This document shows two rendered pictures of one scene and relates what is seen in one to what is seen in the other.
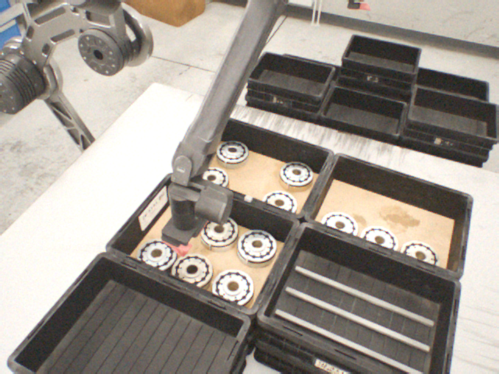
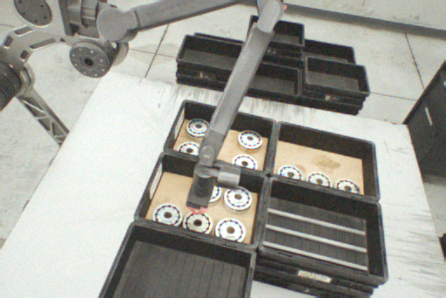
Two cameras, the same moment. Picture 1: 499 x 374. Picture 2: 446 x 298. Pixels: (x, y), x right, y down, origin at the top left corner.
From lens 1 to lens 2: 0.35 m
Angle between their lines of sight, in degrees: 12
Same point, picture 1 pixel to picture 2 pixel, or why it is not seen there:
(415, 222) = (337, 165)
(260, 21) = (260, 48)
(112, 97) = (44, 79)
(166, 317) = (187, 260)
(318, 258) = (280, 199)
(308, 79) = (222, 55)
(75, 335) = (124, 287)
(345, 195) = (286, 151)
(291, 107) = (215, 79)
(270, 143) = not seen: hidden behind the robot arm
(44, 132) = not seen: outside the picture
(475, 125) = (349, 82)
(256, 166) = not seen: hidden behind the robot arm
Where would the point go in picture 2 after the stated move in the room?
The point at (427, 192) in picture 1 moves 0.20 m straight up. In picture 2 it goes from (343, 143) to (363, 106)
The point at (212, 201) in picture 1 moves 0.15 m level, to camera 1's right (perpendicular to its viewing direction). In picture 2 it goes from (229, 175) to (281, 171)
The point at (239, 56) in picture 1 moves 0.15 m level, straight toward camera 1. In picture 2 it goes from (246, 72) to (263, 113)
